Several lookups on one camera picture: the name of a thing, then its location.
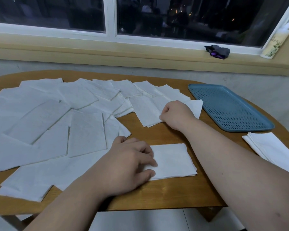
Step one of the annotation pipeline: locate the person's right hand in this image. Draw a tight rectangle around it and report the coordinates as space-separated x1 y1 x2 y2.
159 100 198 132

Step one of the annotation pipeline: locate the person's left hand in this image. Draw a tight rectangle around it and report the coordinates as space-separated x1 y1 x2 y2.
96 136 158 199

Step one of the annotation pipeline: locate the white paper napkin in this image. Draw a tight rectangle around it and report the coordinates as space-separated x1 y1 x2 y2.
129 95 204 128

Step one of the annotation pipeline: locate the small white napkin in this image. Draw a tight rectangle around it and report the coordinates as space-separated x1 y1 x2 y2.
142 143 198 181

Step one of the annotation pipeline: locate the person's right forearm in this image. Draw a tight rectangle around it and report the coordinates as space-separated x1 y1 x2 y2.
182 117 289 231

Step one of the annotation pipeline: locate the person's left forearm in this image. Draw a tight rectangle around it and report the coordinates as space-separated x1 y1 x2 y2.
24 163 112 231

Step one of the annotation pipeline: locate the blue perforated plastic tray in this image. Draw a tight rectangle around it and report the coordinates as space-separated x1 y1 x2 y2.
188 84 275 133

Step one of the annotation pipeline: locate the spread pile of white napkins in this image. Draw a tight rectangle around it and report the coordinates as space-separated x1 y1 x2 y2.
0 78 191 203

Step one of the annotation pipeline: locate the dark grey purple cloth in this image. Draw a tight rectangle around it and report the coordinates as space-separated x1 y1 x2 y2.
204 45 231 60

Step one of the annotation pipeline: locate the beige wooden windowsill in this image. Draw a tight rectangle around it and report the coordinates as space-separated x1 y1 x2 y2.
0 32 289 76

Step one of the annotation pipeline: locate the stack of folded napkins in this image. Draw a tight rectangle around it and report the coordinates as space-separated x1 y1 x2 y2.
242 132 289 178

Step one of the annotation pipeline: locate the floral print white bottle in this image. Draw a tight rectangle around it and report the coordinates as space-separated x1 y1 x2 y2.
260 15 289 59

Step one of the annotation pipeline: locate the white window frame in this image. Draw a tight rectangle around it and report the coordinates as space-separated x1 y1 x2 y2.
0 0 289 56

